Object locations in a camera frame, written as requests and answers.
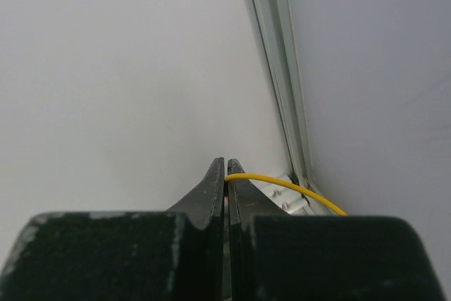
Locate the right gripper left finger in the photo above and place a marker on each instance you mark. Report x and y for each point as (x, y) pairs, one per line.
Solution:
(176, 254)

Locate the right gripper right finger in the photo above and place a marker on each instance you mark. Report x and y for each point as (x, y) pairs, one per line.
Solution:
(277, 256)

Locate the right aluminium frame post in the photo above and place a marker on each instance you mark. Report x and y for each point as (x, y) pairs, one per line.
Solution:
(274, 22)

